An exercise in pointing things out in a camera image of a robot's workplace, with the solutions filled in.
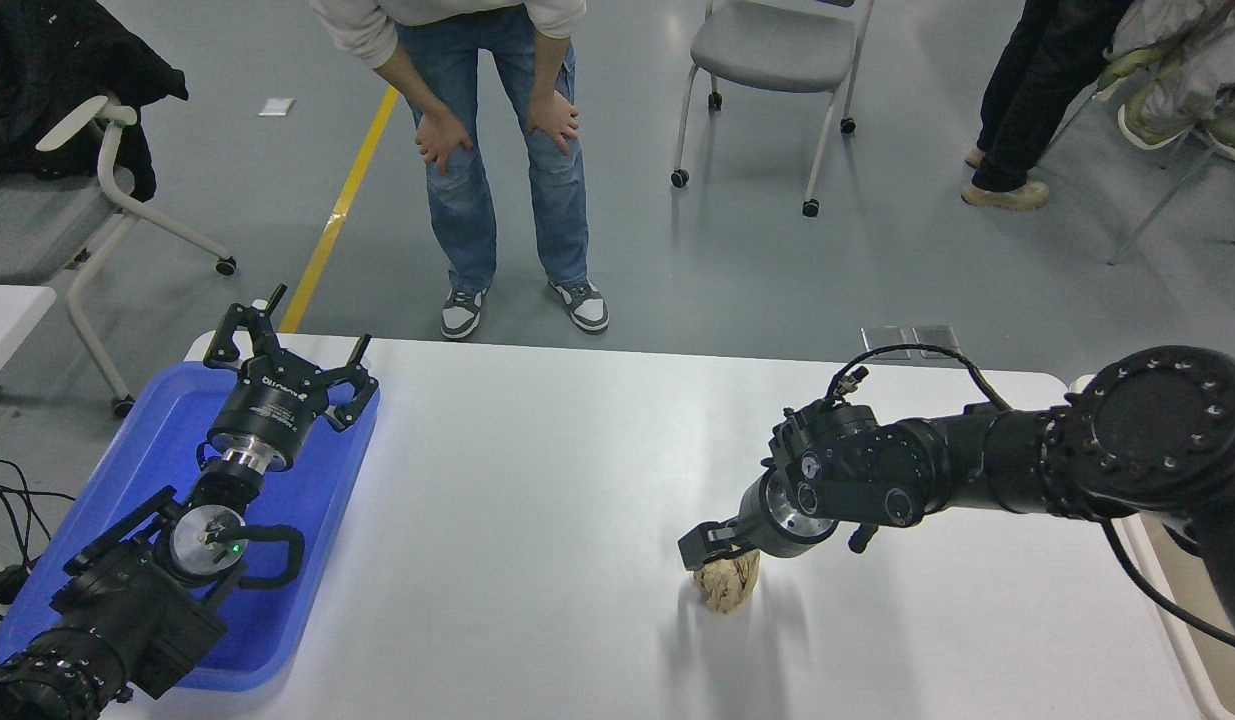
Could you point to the tan paper ball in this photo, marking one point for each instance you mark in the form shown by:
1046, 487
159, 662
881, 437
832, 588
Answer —
727, 592

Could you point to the person's right forearm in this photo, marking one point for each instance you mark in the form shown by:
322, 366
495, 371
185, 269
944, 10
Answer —
407, 85

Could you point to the metal floor plate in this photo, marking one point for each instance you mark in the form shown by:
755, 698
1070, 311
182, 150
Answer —
882, 340
935, 336

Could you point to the grey padded chair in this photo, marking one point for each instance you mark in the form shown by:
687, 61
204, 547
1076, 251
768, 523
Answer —
777, 50

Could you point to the person's left hand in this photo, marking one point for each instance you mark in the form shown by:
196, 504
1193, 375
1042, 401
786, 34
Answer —
555, 120

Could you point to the white side table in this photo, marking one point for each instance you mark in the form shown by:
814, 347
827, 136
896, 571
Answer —
7, 320

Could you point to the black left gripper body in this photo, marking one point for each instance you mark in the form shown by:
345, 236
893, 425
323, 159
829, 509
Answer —
267, 412

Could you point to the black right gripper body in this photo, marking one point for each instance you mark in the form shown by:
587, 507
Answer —
762, 520

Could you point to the large pale bin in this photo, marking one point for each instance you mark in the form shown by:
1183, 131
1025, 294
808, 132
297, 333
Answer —
1212, 660

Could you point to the person's left forearm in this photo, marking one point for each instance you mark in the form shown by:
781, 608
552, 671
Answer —
549, 60

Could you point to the black jacket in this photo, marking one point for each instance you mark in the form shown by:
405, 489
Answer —
47, 70

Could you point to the white frame grey seat chair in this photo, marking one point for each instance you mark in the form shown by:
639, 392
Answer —
97, 230

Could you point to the person's right hand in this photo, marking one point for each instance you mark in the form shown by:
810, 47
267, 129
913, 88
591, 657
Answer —
445, 140

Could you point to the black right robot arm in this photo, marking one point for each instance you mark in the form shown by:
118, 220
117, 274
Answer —
1157, 430

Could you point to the blue plastic tray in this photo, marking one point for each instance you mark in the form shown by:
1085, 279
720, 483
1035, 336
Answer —
147, 450

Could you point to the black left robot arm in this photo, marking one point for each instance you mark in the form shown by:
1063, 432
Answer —
127, 610

